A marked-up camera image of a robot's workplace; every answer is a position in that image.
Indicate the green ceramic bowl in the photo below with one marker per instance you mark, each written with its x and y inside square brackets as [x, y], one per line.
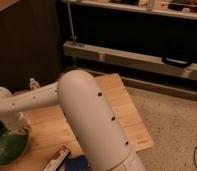
[12, 145]

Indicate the black case handle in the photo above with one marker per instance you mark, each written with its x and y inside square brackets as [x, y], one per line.
[175, 63]

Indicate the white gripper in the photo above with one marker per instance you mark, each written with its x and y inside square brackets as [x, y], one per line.
[15, 121]

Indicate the grey metal case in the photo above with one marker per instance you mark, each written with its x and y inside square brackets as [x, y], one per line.
[128, 59]

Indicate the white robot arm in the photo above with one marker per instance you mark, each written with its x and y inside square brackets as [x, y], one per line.
[90, 116]

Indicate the blue sponge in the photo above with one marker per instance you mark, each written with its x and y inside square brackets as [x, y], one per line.
[77, 164]

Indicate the black rectangular box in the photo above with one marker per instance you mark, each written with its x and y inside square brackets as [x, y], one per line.
[57, 160]

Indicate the metal pole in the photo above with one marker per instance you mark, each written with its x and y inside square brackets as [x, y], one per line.
[73, 37]

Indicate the cluttered wall shelf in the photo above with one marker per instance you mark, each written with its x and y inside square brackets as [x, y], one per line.
[134, 8]

